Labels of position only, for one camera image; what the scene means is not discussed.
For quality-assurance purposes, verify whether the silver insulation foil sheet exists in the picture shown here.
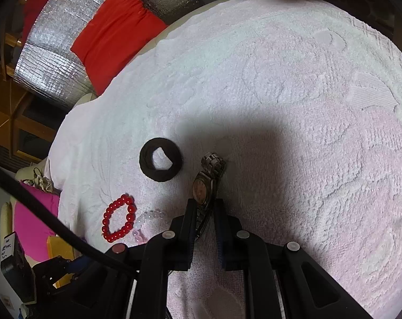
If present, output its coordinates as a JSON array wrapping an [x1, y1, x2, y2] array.
[[14, 0, 200, 110]]

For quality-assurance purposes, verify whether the black hair scrunchie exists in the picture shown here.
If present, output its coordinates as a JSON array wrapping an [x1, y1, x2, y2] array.
[[139, 137, 183, 182]]

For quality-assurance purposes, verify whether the red bead bracelet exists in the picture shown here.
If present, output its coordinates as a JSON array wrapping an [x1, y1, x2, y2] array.
[[101, 193, 138, 244]]

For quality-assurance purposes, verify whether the orange jewelry box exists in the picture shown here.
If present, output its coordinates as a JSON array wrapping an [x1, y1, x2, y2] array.
[[46, 234, 79, 289]]

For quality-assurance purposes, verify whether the red cushion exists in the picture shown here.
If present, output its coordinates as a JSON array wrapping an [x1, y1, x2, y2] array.
[[71, 0, 167, 96]]

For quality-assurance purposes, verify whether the patterned crumpled cloth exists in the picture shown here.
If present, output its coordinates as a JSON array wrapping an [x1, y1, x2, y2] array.
[[22, 167, 54, 193]]

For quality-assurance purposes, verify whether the white textured towel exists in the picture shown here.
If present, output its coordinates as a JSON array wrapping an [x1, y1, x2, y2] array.
[[45, 0, 402, 318]]

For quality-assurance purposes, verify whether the translucent grey bead bracelet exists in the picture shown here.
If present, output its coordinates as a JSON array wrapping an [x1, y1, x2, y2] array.
[[131, 209, 167, 244]]

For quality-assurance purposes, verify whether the wooden chair frame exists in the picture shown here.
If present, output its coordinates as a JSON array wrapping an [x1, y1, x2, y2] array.
[[0, 0, 27, 81]]

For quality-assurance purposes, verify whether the magenta cushion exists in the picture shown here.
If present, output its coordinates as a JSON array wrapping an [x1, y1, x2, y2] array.
[[13, 182, 59, 262]]

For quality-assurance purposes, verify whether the black cable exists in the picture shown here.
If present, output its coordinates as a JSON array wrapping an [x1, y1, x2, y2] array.
[[0, 162, 123, 270]]

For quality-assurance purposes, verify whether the metal wristwatch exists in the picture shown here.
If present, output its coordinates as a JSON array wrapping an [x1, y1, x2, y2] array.
[[192, 152, 226, 239]]

